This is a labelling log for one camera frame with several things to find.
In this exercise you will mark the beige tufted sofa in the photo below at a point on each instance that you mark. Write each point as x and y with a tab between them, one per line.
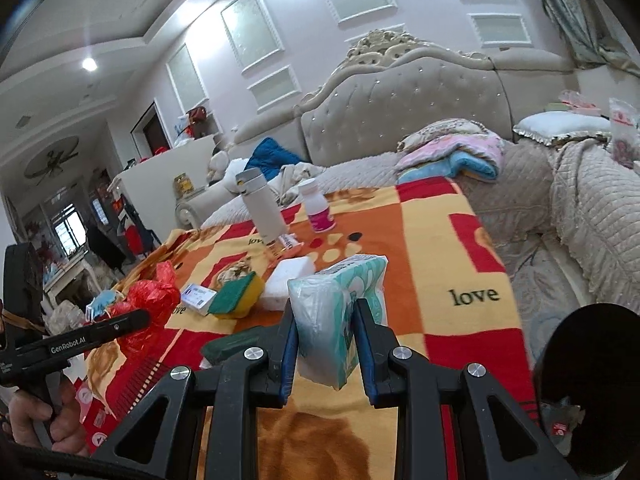
400	100

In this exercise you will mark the yellow green sponge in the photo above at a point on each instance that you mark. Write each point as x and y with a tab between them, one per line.
237	295

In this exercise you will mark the white garment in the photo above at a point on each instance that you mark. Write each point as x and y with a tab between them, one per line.
295	176

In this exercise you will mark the clear plastic bag red print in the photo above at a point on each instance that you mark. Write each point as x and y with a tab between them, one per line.
622	130
575	101

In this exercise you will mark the blue jacket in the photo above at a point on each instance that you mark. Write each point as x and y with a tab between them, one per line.
272	160

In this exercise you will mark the yellow jar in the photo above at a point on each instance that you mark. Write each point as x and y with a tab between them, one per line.
182	183

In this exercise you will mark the folded pink blue blankets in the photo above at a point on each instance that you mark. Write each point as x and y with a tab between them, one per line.
450	155

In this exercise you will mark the mint green tissue pack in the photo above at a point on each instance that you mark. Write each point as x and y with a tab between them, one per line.
340	310

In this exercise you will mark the dark hanging garment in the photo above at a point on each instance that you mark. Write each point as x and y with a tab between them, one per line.
105	247

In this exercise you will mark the black trash bin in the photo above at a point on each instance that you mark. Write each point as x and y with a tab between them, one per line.
587	360

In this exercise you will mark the person's left hand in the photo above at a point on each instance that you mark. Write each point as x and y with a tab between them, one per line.
70	425

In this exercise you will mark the bright window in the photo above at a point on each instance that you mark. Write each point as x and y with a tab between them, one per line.
65	230

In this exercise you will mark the round ceiling light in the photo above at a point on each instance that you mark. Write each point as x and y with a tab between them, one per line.
89	64

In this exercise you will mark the white frilled pillow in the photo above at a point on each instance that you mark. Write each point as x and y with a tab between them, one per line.
560	127

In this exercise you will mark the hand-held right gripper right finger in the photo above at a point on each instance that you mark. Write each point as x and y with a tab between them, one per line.
364	360

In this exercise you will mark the patterned curtain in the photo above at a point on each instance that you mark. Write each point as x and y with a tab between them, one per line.
585	10

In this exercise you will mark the white partition cabinet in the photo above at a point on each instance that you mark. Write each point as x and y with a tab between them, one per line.
165	175

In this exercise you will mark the white plush toy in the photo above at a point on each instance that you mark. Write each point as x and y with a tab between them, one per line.
222	170

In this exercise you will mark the white blue medicine box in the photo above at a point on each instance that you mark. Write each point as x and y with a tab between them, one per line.
197	298

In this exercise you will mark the dark green wrapper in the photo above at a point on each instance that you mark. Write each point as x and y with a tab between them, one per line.
230	347

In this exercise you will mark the white foam block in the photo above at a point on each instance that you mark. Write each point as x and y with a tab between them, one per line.
290	280

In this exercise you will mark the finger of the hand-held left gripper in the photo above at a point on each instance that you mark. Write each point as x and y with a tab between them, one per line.
122	325

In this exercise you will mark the white pink label medicine bottle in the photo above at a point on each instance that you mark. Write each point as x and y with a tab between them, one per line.
318	207

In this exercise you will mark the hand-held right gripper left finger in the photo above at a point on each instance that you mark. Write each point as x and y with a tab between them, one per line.
289	360

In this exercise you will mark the ceiling fan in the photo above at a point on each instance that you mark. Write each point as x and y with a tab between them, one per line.
50	161

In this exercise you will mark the white thermos bottle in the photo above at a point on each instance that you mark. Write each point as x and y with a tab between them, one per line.
260	205

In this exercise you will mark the red orange printed blanket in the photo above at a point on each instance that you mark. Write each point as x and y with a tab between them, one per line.
450	260

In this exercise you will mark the orange white flat packet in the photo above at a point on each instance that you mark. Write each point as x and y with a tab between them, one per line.
287	243

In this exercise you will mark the blue face mask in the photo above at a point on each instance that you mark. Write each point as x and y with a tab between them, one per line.
102	305

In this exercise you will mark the beige quilted sofa cover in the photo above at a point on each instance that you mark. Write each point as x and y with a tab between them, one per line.
590	210

